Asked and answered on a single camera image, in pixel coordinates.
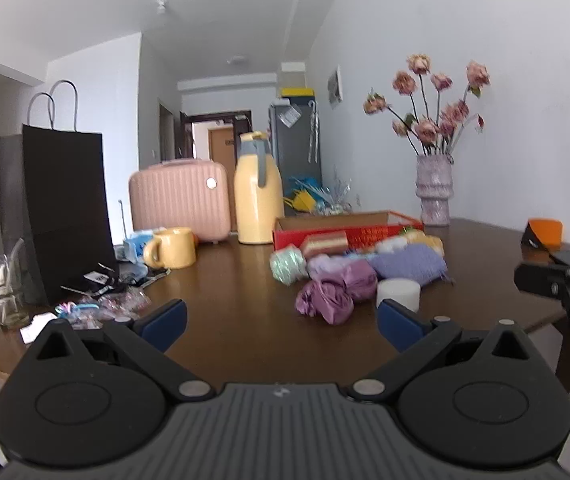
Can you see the yellow mug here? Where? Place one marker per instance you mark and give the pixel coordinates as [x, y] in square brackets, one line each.
[177, 250]

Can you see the black paper bag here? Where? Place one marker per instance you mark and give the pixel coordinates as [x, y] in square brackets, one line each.
[65, 200]

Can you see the orange black wedge box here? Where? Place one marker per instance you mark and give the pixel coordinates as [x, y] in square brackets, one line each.
[547, 230]

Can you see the yellow box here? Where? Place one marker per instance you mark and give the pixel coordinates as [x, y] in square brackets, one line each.
[297, 92]

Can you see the grey refrigerator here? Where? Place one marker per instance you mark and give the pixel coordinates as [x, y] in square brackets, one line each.
[290, 160]

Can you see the mint iridescent roll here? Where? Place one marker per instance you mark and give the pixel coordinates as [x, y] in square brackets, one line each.
[287, 265]

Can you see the white smoke detector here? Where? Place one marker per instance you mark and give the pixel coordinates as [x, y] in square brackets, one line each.
[161, 5]

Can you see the brown wooden door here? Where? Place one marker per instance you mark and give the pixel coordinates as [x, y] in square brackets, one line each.
[221, 145]

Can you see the silver tinsel basket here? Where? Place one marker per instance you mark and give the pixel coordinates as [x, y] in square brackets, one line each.
[337, 200]

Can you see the pile of small plastic packets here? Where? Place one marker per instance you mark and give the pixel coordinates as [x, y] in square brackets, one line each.
[115, 300]

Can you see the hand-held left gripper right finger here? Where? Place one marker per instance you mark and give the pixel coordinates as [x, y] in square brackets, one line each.
[400, 327]

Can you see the pink ribbed suitcase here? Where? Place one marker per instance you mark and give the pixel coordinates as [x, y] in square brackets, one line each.
[175, 200]

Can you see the white box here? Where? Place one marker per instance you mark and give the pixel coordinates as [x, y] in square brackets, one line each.
[292, 75]

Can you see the clear glass jar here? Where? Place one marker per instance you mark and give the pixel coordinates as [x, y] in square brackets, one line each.
[12, 312]

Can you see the blue yellow toy pile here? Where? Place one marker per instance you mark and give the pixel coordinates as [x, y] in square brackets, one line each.
[305, 197]

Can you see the yellow thermos jug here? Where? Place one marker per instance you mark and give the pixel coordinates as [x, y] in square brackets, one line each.
[257, 200]

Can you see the lilac textured vase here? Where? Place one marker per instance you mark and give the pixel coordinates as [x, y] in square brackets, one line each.
[434, 195]

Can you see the dark wooden door frame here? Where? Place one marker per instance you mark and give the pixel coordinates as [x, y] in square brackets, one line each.
[185, 135]

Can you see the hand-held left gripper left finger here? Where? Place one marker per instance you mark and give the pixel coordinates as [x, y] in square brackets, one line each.
[165, 322]

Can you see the white paper tag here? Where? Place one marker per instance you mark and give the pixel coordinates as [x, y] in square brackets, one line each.
[39, 327]

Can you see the red cardboard box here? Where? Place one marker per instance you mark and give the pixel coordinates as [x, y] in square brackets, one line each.
[285, 238]

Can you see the blue tissue pack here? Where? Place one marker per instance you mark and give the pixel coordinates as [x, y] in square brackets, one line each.
[137, 245]

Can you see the yellow fluffy puff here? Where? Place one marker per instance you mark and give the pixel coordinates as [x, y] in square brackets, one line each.
[427, 242]

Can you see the white fluffy puff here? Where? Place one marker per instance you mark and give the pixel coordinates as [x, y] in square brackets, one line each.
[391, 245]

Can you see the framed wall panel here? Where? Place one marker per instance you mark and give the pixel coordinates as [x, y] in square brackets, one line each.
[335, 87]

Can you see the lavender knitted cloth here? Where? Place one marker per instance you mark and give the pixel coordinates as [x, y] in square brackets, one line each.
[410, 262]

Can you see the white round sponge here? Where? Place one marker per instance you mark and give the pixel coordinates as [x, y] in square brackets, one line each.
[398, 292]

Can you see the bunch of dried pink roses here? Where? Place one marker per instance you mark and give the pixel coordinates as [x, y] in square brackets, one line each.
[427, 130]

